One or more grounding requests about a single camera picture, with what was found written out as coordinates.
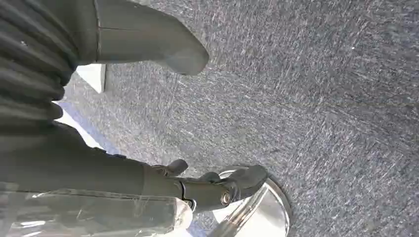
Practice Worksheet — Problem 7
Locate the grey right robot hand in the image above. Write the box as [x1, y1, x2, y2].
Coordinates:
[0, 0, 270, 215]

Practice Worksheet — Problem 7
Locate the white desk panel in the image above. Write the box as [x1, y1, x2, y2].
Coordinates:
[52, 100, 106, 151]

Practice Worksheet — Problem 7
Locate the clear plastic film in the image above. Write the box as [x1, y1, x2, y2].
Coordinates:
[0, 188, 194, 237]

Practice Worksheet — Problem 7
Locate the white desk leg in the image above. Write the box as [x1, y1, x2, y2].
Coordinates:
[76, 64, 107, 94]

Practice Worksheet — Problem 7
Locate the grey ribbed right arm sleeve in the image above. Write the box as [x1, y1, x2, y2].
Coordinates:
[0, 0, 80, 131]

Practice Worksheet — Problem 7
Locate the chrome round stool base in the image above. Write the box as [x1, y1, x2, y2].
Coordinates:
[209, 165, 293, 237]

